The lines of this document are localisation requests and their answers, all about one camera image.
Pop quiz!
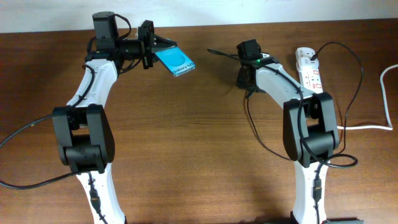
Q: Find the blue Galaxy smartphone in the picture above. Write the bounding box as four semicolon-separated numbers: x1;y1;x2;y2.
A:
155;47;196;77

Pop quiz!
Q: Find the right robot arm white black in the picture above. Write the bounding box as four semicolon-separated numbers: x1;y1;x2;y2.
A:
236;39;340;223

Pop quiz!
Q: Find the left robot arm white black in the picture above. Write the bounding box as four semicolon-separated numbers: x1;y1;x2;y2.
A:
52;11;177;223

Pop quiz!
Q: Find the white charger plug adapter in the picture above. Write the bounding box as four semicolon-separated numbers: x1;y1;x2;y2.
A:
295;47;319;71

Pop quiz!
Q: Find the white power strip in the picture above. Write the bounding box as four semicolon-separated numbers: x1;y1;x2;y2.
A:
295;47;324;93

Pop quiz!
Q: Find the white power strip cord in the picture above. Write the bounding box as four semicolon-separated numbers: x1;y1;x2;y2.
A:
336;63;398;131

